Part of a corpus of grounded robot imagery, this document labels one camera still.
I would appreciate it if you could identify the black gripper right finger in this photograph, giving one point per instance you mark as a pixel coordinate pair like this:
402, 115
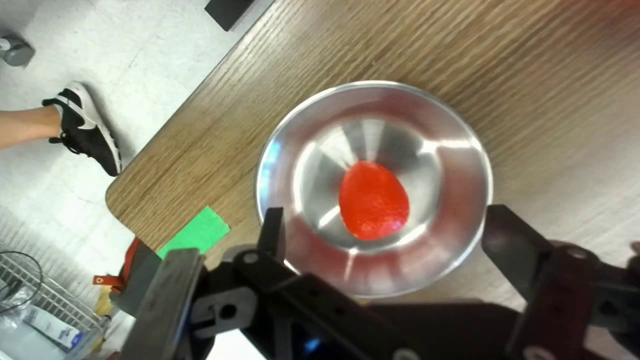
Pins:
517, 240

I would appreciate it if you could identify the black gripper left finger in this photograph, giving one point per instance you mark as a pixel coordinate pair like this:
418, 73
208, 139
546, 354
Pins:
272, 231

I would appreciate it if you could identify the red egg-shaped toy fruit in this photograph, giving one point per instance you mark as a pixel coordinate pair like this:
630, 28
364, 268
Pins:
373, 200

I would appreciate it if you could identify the silver metal pan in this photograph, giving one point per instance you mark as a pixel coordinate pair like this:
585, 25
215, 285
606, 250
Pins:
440, 166

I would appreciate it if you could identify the large green tape strip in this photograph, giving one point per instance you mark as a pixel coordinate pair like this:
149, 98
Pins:
199, 232

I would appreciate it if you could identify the black white sneaker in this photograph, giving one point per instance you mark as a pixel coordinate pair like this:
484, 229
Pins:
90, 133

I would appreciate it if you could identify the person's bare leg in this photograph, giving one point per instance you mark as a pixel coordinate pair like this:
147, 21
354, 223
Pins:
26, 124

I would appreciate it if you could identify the grey chair caster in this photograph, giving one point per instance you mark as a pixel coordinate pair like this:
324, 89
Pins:
17, 51

